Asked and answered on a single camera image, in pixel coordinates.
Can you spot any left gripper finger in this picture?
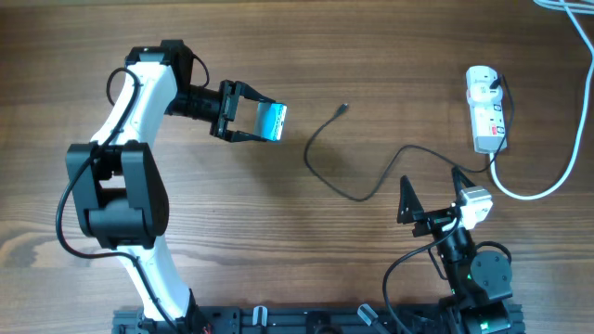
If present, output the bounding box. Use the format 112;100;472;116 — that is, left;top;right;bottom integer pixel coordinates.
239;83;275;103
227;131;278;143

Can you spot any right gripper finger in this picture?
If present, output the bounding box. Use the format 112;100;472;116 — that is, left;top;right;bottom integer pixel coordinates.
397;175;424;225
451;167;476;204

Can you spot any turquoise Samsung Galaxy smartphone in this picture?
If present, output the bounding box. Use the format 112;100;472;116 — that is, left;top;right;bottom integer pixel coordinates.
254;102;288;141

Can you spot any black USB charging cable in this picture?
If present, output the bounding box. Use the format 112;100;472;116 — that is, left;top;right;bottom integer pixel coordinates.
303;73;516;203

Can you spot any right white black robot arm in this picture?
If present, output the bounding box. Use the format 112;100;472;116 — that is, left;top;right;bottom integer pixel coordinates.
382;168;525;334

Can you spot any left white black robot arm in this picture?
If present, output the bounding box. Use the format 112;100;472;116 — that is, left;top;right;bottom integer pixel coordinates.
56;40;288;333

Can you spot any white USB charger plug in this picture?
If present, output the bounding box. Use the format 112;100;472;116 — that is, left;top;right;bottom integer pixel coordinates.
467;82;503;107

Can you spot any white power strip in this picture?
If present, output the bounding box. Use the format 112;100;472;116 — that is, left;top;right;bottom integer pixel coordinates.
466;65;507;155

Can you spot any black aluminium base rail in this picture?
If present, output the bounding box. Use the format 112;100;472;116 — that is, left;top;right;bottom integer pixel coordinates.
112;304;526;334

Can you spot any white power strip cord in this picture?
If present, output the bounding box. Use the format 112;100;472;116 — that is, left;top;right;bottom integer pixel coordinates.
488;27;594;201

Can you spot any white cable top right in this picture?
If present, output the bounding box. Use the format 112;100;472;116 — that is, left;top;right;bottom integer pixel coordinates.
532;0;594;16

